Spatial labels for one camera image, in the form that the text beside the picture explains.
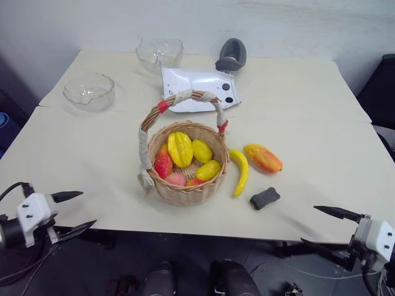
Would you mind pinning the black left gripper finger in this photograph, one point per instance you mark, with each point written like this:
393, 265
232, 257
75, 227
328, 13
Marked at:
66, 195
75, 230

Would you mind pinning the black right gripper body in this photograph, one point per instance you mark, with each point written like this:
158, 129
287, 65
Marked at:
358, 256

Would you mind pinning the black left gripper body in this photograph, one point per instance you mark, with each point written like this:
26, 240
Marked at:
53, 235

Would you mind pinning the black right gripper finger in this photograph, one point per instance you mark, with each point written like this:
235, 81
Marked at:
327, 245
339, 213

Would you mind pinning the yellow star fruit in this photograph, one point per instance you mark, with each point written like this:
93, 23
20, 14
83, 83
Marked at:
180, 149

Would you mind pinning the orange red round fruit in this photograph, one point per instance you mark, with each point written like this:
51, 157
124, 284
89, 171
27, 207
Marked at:
194, 182

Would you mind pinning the dark grey bone-shaped block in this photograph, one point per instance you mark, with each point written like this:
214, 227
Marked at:
264, 198

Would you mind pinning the blue roll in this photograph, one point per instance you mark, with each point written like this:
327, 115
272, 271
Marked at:
5, 132

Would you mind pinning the large orange red mango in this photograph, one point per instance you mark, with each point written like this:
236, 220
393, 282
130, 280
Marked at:
262, 158

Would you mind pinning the dark rounded shape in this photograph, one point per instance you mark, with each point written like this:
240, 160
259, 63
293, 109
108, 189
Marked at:
160, 279
231, 279

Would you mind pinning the small red yellow mango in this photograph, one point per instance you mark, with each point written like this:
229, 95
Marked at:
163, 165

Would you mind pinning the clear glass bowl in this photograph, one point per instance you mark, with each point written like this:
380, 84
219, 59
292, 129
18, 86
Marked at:
102, 99
148, 61

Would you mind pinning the yellow banana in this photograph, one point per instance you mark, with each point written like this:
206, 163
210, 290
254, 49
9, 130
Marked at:
242, 172

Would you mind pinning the pink peach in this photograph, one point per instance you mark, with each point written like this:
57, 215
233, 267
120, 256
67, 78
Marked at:
176, 179

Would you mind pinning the yellow lemon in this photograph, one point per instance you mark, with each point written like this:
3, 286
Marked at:
202, 151
208, 170

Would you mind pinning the white plastic panel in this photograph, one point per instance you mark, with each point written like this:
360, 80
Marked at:
200, 83

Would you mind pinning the grey oval device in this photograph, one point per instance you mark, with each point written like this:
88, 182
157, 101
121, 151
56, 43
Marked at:
235, 48

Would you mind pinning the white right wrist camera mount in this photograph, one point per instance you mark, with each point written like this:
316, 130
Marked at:
375, 237

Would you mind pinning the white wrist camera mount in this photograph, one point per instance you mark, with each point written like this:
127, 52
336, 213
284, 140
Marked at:
375, 237
34, 212

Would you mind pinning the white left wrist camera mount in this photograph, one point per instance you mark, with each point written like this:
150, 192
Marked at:
34, 212

